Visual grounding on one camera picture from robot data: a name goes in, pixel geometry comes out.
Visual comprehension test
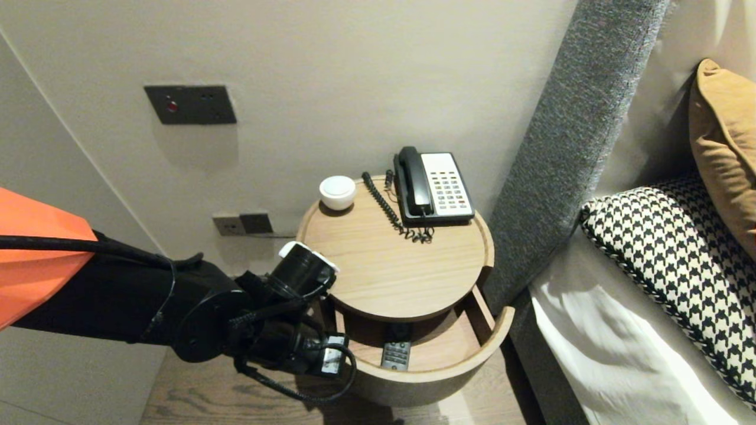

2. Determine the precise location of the black TV remote control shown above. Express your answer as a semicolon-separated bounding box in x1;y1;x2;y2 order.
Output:
381;339;412;371

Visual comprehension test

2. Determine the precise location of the curved-front wooden drawer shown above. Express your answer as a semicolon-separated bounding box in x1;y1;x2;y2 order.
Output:
331;285;516;408

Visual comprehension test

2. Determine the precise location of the round wooden nightstand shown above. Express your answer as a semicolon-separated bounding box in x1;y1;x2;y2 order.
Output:
295;174;494;331

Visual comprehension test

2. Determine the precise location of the white round puck device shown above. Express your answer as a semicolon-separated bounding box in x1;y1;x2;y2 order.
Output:
319;175;357;211

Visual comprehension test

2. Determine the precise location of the black telephone handset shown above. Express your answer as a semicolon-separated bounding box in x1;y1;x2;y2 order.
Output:
398;146;433;216

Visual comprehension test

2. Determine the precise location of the black and white telephone base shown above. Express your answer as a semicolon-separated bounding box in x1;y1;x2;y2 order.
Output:
393;152;475;225

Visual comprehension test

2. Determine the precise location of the white bed sheet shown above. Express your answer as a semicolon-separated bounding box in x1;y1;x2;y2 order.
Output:
529;227;756;425

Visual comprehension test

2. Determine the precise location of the grey upholstered headboard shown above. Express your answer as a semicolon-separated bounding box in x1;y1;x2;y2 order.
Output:
483;0;671;315

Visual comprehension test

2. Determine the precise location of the black white houndstooth pillow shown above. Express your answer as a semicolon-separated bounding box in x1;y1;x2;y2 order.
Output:
578;174;756;407

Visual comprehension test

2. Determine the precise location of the mustard brown cushion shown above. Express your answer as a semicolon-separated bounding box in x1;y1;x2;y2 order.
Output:
688;58;756;260

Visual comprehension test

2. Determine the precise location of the dark wall outlet plate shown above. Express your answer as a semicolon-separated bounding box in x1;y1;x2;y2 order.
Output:
240;213;274;235

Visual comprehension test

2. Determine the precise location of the beige wall power outlet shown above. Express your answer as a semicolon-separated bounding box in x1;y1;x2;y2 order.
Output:
213;215;247;237

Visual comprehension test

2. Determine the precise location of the black coiled telephone cord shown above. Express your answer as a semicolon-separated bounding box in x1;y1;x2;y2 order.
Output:
361;169;436;244

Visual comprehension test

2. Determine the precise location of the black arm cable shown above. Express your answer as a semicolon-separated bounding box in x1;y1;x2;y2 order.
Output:
0;235;357;405

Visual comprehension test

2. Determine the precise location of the dark wall switch panel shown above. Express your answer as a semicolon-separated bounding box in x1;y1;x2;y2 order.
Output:
144;86;237;125

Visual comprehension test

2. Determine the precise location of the grey upholstered bed frame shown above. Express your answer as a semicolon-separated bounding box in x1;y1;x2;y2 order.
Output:
502;289;591;425

